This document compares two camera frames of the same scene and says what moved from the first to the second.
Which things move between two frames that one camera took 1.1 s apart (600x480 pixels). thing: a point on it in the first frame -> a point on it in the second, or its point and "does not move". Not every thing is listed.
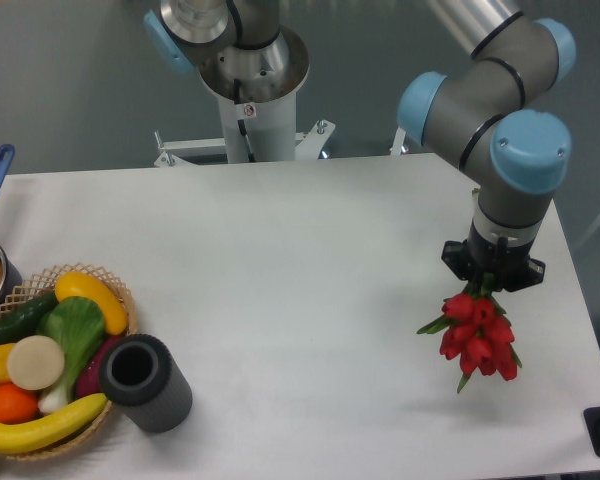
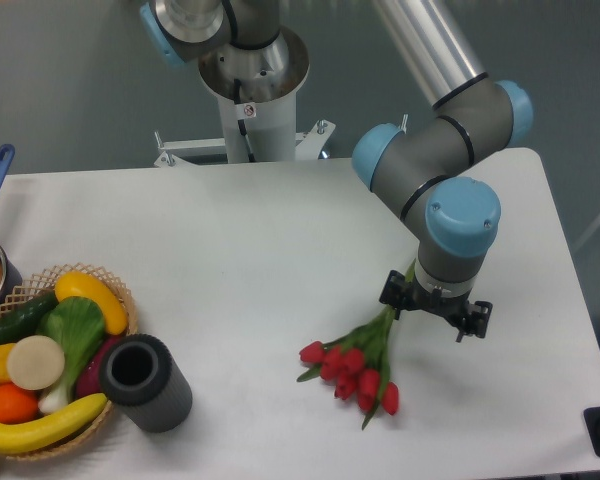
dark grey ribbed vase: x=138 y=378 does not move
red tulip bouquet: x=476 y=332 -> x=357 y=362
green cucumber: x=17 y=321 does not move
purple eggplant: x=90 y=380 does not move
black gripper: x=507 y=264 -> x=400 y=293
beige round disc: x=35 y=362 does not move
